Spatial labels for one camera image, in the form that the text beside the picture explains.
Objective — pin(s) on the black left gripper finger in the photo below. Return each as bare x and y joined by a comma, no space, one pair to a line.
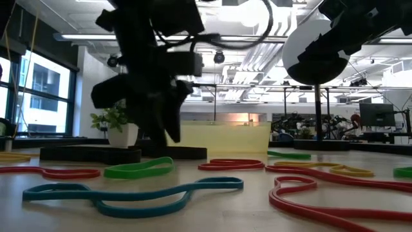
151,129
174,116

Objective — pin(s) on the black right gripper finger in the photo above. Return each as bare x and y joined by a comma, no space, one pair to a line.
325,48

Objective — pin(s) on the green rubber band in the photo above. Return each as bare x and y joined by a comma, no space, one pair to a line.
107,173
396,172
289,156

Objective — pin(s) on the red rubber band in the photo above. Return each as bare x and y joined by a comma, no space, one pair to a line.
309,213
322,176
231,168
74,176

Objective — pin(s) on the blue rubber band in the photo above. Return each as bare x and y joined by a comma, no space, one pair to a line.
135,213

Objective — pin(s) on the yellow rubber band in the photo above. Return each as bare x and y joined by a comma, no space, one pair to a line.
351,174
16,158

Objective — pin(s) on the background black robot arm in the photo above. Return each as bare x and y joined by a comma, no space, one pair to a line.
289,124
338,124

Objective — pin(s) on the yellow translucent plastic bin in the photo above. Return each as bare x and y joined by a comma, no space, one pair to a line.
225,138

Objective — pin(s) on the white globe lamp black base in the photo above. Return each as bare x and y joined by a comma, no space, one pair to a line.
299,45

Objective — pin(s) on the green plant in white pot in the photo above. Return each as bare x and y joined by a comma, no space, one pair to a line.
120,137

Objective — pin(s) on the long ceiling light strip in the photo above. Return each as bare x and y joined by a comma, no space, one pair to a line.
244,38
396,41
87,37

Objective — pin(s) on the black round ceiling fixture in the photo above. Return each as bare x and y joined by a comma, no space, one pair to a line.
113,61
219,57

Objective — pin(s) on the person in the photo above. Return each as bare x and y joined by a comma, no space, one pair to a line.
355,120

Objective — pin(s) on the black computer monitor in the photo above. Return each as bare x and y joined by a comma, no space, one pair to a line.
376,114

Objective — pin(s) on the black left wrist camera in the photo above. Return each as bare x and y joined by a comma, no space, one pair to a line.
185,64

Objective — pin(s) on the black background rig frame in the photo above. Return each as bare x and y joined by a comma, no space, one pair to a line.
284,103
215,103

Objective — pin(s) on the black metal rail frame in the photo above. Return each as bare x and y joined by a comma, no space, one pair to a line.
48,143

